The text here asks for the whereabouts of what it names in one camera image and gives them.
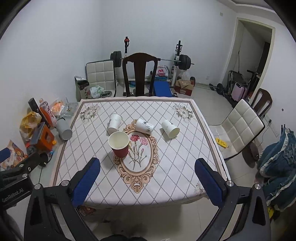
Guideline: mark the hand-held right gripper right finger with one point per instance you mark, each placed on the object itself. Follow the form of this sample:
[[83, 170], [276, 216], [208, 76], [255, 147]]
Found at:
[[208, 182]]

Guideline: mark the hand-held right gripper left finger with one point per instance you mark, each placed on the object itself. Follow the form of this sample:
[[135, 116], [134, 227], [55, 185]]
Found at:
[[87, 177]]

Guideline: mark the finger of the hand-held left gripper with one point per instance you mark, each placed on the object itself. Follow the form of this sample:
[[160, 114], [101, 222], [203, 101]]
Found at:
[[4, 154], [29, 163]]

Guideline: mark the person's left forearm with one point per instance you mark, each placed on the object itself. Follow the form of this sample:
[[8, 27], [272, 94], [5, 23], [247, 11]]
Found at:
[[9, 228]]

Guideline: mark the red paper cup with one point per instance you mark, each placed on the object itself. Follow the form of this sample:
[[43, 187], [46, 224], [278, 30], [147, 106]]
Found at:
[[119, 144]]

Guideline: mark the white paper cup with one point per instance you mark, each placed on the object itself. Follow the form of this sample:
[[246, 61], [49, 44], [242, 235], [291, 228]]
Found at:
[[170, 128], [115, 124], [143, 125]]

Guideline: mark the printed snack packet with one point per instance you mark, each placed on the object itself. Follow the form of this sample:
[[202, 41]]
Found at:
[[12, 154]]

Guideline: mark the orange box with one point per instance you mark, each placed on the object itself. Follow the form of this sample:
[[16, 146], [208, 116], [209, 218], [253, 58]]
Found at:
[[44, 138]]

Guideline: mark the table with patterned tablecloth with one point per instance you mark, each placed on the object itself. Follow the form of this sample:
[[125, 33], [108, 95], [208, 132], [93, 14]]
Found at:
[[175, 162]]

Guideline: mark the orange plastic bag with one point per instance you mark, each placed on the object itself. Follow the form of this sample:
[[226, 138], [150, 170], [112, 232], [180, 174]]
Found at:
[[29, 124]]

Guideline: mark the yellow flat item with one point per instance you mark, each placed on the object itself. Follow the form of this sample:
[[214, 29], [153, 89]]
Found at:
[[220, 141]]

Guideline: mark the grey cylindrical bin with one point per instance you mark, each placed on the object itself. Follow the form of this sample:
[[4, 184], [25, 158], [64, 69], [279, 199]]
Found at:
[[64, 128]]

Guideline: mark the red drink bottle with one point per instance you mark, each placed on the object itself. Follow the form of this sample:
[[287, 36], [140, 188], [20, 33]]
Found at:
[[48, 113]]

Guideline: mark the orange snack bag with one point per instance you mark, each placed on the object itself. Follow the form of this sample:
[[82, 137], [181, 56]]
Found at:
[[57, 107]]

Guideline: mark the white padded chair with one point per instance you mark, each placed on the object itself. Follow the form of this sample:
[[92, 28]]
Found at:
[[101, 74], [240, 125]]

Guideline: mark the clear plastic container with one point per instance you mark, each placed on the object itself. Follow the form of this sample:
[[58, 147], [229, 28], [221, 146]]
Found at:
[[70, 109]]

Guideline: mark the blue denim cloth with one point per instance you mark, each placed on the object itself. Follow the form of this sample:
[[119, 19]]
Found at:
[[277, 166]]

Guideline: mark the open printed carton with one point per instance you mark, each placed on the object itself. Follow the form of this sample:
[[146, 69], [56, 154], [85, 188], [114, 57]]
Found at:
[[83, 92]]

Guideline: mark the metal bowl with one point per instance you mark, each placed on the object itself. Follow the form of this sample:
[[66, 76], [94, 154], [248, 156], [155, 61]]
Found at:
[[106, 93]]

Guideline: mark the green and white plastic bag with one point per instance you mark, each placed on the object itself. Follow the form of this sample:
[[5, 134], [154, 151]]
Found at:
[[96, 91]]

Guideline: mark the pink suitcase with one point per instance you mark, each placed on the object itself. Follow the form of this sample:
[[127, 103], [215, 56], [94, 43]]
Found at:
[[239, 92]]

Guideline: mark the small black barbell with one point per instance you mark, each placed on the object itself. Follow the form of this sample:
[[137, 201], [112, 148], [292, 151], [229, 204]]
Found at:
[[219, 88]]

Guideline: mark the brown cardboard box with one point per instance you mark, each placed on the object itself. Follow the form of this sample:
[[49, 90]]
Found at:
[[185, 89]]

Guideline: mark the dark wooden chair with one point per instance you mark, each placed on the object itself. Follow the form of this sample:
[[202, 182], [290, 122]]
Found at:
[[138, 76], [263, 97]]

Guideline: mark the blue weight bench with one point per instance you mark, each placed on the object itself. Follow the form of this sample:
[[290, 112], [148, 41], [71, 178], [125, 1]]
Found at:
[[163, 89]]

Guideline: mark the folded black cart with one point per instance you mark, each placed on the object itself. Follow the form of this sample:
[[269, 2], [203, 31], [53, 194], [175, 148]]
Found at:
[[234, 80]]

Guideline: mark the black scooter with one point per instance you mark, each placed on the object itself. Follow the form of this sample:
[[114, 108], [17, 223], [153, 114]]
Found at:
[[253, 80]]

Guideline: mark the red and white plastic bag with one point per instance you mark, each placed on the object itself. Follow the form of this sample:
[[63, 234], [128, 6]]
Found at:
[[161, 71]]

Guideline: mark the white barbell rack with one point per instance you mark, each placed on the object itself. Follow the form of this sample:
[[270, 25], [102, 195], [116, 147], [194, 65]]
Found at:
[[177, 55]]

